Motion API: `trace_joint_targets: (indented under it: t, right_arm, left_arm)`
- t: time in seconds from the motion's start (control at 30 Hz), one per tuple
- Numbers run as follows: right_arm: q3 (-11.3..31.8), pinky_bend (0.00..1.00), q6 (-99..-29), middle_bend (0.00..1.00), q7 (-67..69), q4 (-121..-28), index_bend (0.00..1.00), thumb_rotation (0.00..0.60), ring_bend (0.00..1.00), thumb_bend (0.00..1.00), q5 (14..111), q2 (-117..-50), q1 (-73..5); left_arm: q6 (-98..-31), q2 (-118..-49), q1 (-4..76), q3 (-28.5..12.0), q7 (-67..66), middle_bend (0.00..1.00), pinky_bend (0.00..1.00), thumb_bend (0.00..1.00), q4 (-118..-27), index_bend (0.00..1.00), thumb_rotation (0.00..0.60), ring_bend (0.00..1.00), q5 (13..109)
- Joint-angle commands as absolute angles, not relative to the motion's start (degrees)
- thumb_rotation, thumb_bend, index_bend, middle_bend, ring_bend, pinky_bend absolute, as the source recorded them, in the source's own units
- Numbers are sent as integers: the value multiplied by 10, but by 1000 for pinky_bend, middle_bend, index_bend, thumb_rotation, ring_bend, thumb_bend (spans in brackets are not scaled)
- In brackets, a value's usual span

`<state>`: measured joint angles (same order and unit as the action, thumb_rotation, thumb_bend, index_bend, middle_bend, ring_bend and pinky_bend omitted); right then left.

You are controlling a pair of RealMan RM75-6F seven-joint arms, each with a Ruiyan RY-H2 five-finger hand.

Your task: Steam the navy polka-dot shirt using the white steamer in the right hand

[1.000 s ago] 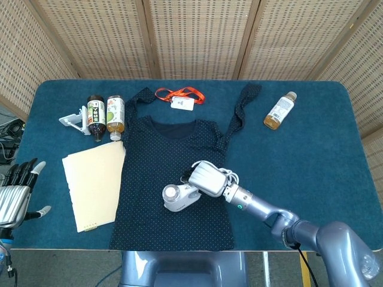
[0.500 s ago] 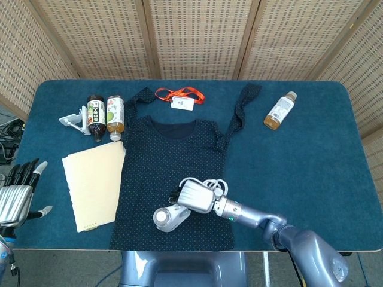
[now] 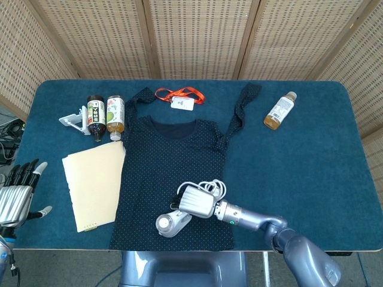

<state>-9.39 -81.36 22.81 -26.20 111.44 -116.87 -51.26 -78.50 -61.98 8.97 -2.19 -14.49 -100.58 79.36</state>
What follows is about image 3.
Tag green label tea bottle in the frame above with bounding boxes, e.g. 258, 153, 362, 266
106, 95, 126, 142

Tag blue carpet table cover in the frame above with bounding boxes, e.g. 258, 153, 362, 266
8, 79, 383, 252

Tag grey-blue robot torso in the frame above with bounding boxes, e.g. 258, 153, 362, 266
119, 250, 249, 287

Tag dark tea bottle black cap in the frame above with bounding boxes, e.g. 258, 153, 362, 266
86, 94, 107, 143

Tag amber drink bottle white label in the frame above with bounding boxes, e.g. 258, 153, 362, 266
263, 91, 298, 131

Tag white ID badge card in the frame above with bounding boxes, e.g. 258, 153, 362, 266
170, 96, 194, 111

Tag orange lanyard strap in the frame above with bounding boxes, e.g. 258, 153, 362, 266
154, 86, 206, 105

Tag white plastic phone stand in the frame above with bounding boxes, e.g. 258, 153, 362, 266
58, 106, 92, 136

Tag black floor cables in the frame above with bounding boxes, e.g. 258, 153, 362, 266
0, 119, 26, 164

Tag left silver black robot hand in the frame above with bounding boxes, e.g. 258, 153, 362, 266
0, 158, 53, 230

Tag metal table leg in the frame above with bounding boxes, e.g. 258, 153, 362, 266
262, 251, 272, 287

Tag navy polka dot shirt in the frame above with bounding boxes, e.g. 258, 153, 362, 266
109, 83, 263, 251

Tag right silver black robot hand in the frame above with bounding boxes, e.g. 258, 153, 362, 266
170, 185, 224, 221

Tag cream paper folder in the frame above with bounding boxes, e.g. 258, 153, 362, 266
62, 140, 126, 233

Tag wicker folding screen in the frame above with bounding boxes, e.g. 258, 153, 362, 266
0, 0, 383, 192

